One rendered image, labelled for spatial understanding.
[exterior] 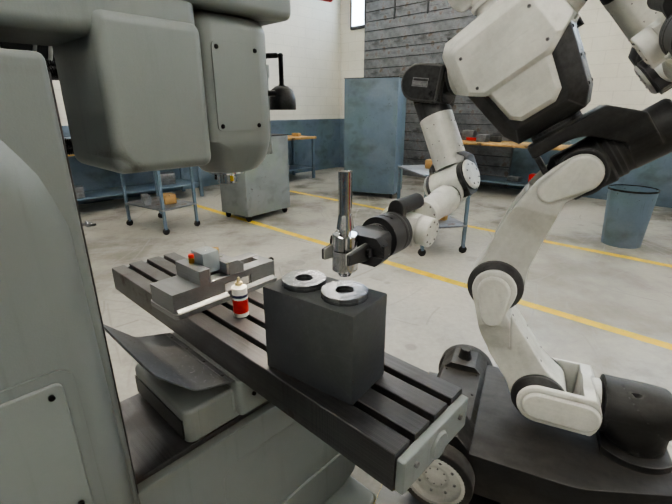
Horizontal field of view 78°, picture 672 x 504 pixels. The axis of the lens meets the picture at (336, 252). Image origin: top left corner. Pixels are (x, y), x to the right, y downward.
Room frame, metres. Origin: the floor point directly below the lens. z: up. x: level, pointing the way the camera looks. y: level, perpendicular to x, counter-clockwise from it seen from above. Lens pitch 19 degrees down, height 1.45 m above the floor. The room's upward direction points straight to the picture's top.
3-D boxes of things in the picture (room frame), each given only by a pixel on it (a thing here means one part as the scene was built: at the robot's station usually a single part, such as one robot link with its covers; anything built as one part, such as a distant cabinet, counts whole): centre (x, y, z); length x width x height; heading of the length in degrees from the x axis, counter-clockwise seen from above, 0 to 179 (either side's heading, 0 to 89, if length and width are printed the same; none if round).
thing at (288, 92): (1.17, 0.14, 1.48); 0.07 x 0.07 x 0.06
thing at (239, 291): (0.99, 0.25, 0.98); 0.04 x 0.04 x 0.11
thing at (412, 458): (1.01, 0.26, 0.89); 1.24 x 0.23 x 0.08; 47
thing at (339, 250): (0.71, -0.02, 1.20); 0.05 x 0.05 x 0.06
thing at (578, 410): (0.99, -0.64, 0.68); 0.21 x 0.20 x 0.13; 65
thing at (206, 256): (1.11, 0.37, 1.04); 0.06 x 0.05 x 0.06; 49
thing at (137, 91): (0.87, 0.40, 1.47); 0.24 x 0.19 x 0.26; 47
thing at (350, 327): (0.74, 0.02, 1.03); 0.22 x 0.12 x 0.20; 54
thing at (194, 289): (1.13, 0.35, 0.98); 0.35 x 0.15 x 0.11; 139
